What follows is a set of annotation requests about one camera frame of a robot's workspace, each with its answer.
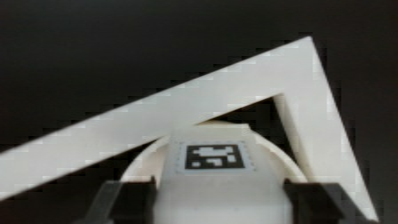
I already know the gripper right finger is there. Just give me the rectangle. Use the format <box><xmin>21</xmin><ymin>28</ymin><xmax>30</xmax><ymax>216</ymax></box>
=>
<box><xmin>282</xmin><ymin>180</ymin><xmax>380</xmax><ymax>224</ymax></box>

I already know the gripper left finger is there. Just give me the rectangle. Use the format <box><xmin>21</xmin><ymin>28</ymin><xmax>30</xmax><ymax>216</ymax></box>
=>
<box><xmin>85</xmin><ymin>178</ymin><xmax>156</xmax><ymax>224</ymax></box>

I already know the white stool leg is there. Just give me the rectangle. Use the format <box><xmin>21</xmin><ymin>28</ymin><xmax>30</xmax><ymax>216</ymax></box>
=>
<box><xmin>154</xmin><ymin>125</ymin><xmax>293</xmax><ymax>224</ymax></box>

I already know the white L-shaped fence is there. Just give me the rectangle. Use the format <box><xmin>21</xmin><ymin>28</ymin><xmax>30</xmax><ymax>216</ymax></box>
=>
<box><xmin>0</xmin><ymin>37</ymin><xmax>378</xmax><ymax>220</ymax></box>

